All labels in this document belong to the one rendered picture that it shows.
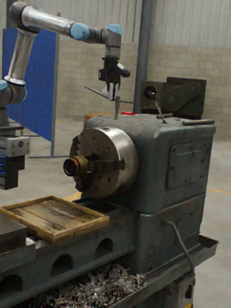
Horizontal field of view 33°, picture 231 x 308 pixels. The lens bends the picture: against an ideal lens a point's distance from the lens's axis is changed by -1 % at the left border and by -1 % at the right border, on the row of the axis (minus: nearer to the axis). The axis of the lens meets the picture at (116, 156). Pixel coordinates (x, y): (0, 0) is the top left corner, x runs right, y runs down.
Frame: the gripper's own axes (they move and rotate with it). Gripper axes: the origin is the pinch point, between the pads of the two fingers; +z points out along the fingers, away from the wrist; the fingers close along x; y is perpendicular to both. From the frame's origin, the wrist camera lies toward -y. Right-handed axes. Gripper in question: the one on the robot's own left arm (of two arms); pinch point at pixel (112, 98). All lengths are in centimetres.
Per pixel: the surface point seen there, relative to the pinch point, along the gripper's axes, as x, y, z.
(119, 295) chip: 31, -38, 77
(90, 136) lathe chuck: 23.7, -9.3, 15.5
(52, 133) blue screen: -283, 372, 93
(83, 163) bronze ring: 33.5, -15.5, 25.2
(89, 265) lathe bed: 39, -28, 65
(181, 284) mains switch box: -21, -38, 92
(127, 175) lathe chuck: 18.6, -27.5, 29.9
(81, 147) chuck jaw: 28.2, -8.7, 20.3
